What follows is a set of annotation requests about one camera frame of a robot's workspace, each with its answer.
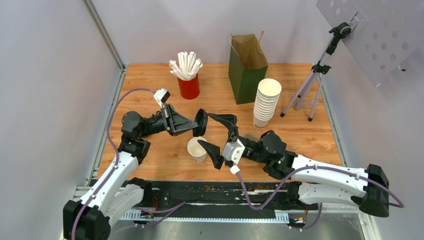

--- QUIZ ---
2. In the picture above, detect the red cup holder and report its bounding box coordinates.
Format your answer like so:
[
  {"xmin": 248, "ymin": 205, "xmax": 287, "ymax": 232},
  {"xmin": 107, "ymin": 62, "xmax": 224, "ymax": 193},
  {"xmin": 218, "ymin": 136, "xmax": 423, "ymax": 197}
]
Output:
[{"xmin": 177, "ymin": 74, "xmax": 200, "ymax": 100}]

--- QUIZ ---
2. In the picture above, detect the white wrapped straws bundle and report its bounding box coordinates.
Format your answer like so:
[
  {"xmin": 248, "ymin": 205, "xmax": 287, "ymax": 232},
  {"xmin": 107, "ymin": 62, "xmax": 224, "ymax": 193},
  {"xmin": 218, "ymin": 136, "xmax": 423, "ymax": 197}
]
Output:
[{"xmin": 168, "ymin": 51, "xmax": 203, "ymax": 82}]

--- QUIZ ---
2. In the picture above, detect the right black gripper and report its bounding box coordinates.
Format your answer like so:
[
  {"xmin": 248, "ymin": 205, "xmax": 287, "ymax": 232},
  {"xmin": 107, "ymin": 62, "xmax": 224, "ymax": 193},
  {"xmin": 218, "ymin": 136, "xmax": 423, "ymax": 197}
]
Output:
[{"xmin": 197, "ymin": 113, "xmax": 268, "ymax": 170}]

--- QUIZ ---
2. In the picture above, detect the green paper bag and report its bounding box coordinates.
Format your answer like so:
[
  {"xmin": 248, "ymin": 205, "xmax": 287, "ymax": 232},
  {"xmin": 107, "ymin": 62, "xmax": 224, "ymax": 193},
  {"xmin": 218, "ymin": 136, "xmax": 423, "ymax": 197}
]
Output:
[{"xmin": 228, "ymin": 31, "xmax": 269, "ymax": 105}]

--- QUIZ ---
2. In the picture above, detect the white paper cup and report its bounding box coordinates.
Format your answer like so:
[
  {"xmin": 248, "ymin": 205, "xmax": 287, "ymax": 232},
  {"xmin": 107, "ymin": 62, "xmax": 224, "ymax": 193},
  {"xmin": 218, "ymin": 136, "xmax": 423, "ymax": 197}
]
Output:
[{"xmin": 187, "ymin": 136, "xmax": 207, "ymax": 162}]

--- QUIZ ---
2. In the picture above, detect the black coffee lid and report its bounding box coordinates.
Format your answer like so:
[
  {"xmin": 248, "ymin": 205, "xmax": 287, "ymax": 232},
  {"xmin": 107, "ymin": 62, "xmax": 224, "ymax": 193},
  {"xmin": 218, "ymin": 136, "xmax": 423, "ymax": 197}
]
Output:
[{"xmin": 192, "ymin": 108, "xmax": 209, "ymax": 137}]

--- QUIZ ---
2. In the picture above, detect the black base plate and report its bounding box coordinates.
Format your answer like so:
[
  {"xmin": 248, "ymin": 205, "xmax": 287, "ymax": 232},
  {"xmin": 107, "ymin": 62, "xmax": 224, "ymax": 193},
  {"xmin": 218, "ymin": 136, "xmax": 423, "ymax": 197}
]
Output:
[{"xmin": 137, "ymin": 181, "xmax": 319, "ymax": 219}]

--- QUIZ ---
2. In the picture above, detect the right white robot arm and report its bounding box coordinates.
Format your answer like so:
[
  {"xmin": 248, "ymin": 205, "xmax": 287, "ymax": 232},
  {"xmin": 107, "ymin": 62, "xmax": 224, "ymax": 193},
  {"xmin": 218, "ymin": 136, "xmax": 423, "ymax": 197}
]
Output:
[{"xmin": 193, "ymin": 109, "xmax": 390, "ymax": 218}]

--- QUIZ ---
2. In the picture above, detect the grey tripod stand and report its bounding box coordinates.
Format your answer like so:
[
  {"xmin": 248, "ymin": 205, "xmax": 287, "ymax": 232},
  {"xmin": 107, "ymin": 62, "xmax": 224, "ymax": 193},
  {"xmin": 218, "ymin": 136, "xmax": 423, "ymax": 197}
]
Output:
[{"xmin": 280, "ymin": 22, "xmax": 355, "ymax": 122}]

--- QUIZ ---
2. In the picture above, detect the brown cardboard cup carrier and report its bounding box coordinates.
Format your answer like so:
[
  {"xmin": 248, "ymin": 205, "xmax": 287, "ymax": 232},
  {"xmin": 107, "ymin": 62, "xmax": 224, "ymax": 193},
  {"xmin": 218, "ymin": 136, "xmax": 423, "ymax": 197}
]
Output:
[{"xmin": 243, "ymin": 132, "xmax": 263, "ymax": 142}]

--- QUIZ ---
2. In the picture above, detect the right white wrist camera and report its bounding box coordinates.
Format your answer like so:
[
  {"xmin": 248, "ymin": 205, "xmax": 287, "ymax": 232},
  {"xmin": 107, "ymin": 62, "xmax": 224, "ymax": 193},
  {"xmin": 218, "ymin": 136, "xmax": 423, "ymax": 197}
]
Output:
[{"xmin": 221, "ymin": 138, "xmax": 245, "ymax": 165}]

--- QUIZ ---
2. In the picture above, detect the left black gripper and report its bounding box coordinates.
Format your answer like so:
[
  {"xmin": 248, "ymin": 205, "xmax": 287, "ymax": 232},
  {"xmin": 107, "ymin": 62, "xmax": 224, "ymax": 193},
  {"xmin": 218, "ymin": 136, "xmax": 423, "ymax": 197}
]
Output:
[{"xmin": 139, "ymin": 103, "xmax": 199, "ymax": 138}]

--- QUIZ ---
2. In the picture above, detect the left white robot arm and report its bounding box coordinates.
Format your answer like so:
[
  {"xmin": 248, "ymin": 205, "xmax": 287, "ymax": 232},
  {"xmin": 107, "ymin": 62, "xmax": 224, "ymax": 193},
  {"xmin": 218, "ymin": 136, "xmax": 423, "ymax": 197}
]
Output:
[{"xmin": 63, "ymin": 104, "xmax": 207, "ymax": 240}]

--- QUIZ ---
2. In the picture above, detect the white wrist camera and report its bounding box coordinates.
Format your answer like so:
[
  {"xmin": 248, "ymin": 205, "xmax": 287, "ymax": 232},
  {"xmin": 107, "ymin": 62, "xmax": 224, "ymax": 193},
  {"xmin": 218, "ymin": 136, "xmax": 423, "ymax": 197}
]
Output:
[
  {"xmin": 153, "ymin": 88, "xmax": 171, "ymax": 108},
  {"xmin": 221, "ymin": 138, "xmax": 245, "ymax": 165}
]

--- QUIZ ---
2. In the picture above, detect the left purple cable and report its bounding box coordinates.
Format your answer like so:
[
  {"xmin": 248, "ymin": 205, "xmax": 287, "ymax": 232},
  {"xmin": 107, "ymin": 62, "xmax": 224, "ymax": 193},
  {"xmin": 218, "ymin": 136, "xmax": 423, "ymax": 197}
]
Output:
[{"xmin": 70, "ymin": 87, "xmax": 158, "ymax": 240}]

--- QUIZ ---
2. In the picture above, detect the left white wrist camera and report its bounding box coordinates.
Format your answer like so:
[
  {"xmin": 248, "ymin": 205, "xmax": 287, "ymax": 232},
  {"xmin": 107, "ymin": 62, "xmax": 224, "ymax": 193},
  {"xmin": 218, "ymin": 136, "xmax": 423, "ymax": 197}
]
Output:
[{"xmin": 153, "ymin": 88, "xmax": 171, "ymax": 108}]

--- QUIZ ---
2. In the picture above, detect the grey perforated panel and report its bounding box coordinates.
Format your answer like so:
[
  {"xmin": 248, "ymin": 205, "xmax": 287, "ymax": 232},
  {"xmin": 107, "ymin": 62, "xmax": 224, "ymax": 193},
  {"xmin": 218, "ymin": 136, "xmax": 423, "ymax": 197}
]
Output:
[{"xmin": 316, "ymin": 0, "xmax": 424, "ymax": 87}]

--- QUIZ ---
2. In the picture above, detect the stack of white paper cups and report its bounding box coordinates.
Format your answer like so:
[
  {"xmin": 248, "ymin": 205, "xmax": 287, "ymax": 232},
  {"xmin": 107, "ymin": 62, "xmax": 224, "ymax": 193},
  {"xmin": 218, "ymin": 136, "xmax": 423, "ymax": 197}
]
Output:
[{"xmin": 253, "ymin": 78, "xmax": 282, "ymax": 129}]

